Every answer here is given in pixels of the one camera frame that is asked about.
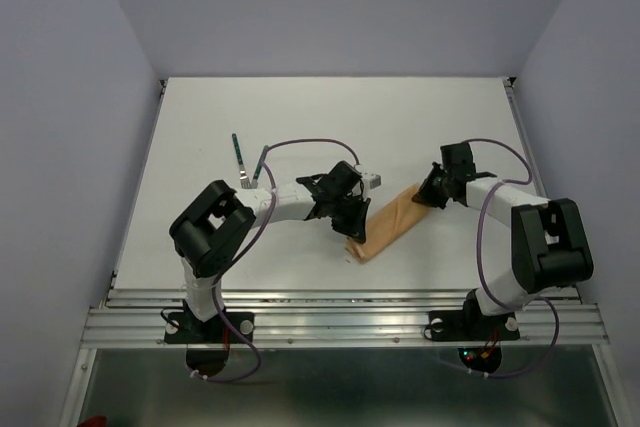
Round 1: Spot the aluminium mounting rail frame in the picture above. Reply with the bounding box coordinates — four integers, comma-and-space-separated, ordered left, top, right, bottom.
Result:
61, 77, 634, 426

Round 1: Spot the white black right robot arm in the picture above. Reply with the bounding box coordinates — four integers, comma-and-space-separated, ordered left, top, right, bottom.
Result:
412, 139, 594, 337

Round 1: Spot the green handled fork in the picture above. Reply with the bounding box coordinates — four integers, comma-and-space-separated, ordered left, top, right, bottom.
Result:
231, 133, 252, 189

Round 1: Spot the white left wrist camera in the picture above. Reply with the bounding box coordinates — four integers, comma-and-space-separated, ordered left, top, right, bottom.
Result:
360, 172, 382, 190

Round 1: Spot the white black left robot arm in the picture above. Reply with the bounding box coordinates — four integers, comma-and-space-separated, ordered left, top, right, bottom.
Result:
169, 161, 381, 341

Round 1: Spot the beige cloth napkin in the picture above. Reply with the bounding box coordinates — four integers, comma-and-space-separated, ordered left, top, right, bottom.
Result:
345, 184, 430, 263

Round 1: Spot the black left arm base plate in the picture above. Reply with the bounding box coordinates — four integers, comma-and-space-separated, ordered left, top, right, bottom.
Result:
161, 309, 255, 345

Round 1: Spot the red object at bottom edge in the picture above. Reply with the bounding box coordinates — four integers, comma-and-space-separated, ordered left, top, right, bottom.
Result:
77, 415, 107, 427

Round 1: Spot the green handled knife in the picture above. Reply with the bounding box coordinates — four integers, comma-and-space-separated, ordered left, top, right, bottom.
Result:
251, 145, 269, 189

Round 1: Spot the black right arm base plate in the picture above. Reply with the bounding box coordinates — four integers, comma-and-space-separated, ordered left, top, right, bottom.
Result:
423, 310, 520, 343

